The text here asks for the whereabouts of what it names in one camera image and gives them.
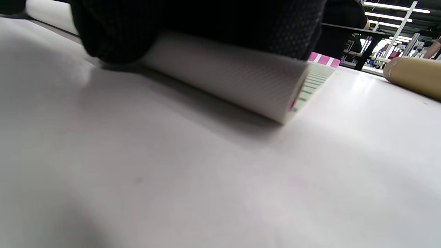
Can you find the person's right hand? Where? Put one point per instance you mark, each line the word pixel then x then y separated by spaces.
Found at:
pixel 206 17

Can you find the person's left hand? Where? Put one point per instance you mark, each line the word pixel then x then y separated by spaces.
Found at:
pixel 10 7

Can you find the brown cardboard mailing tube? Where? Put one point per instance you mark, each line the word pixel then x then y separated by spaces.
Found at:
pixel 417 77

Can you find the aluminium frame post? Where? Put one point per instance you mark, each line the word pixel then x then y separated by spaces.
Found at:
pixel 401 29

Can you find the ceiling light strip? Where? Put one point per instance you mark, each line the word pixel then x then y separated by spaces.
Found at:
pixel 384 24
pixel 387 16
pixel 396 7

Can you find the green striped mouse pad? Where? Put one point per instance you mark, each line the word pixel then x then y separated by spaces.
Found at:
pixel 224 72

